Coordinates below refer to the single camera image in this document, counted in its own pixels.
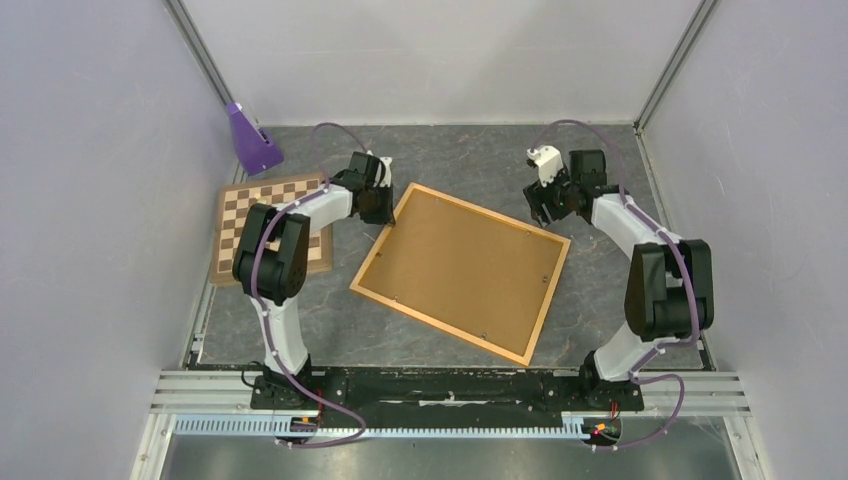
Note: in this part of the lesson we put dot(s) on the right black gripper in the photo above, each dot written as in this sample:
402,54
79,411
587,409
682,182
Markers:
537,196

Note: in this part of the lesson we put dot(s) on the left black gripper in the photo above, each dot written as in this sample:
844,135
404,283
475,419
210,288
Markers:
386,215

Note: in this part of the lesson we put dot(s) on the wooden picture frame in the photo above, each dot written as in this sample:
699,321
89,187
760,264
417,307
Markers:
450,328

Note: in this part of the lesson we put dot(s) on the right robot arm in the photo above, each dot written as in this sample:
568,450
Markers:
669,291

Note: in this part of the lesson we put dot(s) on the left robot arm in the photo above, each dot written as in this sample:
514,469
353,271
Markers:
271,261

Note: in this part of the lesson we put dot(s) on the purple plastic stand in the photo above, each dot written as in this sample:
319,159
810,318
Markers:
255,150

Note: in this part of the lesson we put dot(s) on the wooden chessboard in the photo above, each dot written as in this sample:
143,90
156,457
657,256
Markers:
233,204

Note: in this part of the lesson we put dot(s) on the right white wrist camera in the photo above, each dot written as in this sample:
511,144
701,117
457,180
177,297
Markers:
548,163

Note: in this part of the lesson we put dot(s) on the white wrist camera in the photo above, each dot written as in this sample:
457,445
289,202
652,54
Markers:
383,177
548,163

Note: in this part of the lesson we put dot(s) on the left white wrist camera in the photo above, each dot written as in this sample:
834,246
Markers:
383,177

